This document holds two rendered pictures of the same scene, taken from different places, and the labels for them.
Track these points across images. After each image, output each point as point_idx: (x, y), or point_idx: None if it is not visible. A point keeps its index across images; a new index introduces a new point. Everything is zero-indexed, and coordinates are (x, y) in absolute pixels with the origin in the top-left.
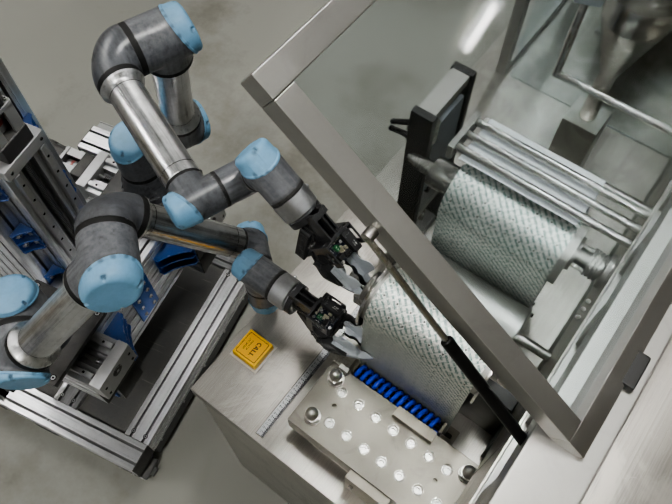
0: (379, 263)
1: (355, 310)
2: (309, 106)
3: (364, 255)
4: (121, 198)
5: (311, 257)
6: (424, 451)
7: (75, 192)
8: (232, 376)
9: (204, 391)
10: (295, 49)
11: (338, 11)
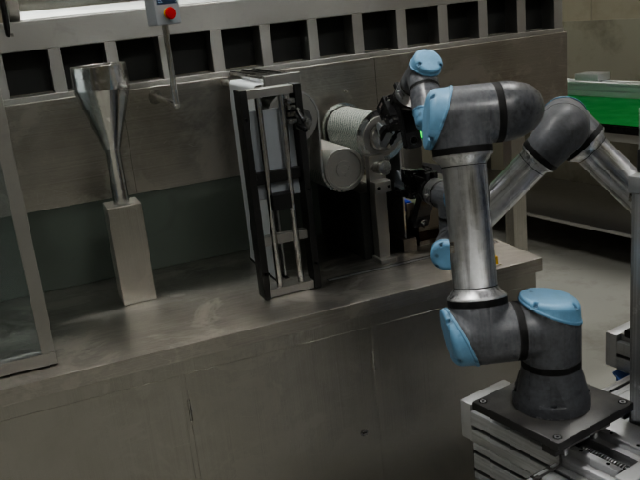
0: (339, 282)
1: (382, 268)
2: None
3: (348, 287)
4: (542, 121)
5: (395, 290)
6: None
7: (633, 302)
8: (504, 257)
9: (530, 255)
10: None
11: None
